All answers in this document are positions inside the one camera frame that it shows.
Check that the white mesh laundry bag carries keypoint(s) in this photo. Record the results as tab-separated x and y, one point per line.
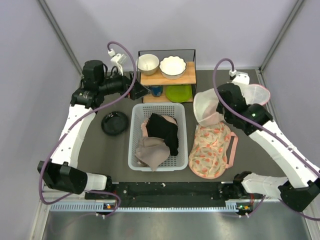
205	105

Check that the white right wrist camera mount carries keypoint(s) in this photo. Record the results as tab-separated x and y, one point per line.
237	77

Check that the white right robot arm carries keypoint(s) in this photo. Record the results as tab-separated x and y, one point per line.
301	183

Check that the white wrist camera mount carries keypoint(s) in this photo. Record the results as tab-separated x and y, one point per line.
118	59
237	77

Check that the tulip print mesh bra bag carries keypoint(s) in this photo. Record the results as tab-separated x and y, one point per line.
213	151

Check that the beige bra in basket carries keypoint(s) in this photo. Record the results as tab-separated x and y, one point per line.
151	151

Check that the pink trimmed mesh laundry bag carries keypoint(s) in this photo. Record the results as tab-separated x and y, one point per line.
255	94

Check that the blue mug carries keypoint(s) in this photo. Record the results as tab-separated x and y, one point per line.
156	91

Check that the cream round bowl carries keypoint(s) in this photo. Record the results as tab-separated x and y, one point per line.
147	64

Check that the green plastic plate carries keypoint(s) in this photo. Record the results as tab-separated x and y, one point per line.
178	93

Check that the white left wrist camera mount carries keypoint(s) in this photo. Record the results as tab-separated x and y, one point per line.
118	59

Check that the black garment in basket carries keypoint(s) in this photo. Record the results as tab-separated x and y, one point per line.
166	128

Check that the white scalloped bowl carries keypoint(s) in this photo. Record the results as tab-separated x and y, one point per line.
172	67

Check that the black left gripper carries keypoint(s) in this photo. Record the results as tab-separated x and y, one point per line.
137	91

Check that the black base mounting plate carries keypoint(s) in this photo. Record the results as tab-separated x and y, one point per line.
176	194

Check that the black wire wooden shelf rack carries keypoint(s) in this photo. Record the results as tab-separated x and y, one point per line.
157	79

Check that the grey slotted cable duct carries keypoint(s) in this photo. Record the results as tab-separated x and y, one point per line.
229	207

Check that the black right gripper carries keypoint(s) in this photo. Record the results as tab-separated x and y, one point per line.
219	107

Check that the white plastic laundry basket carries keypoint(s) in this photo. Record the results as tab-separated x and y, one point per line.
143	111

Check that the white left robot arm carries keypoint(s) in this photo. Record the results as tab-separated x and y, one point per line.
60	171

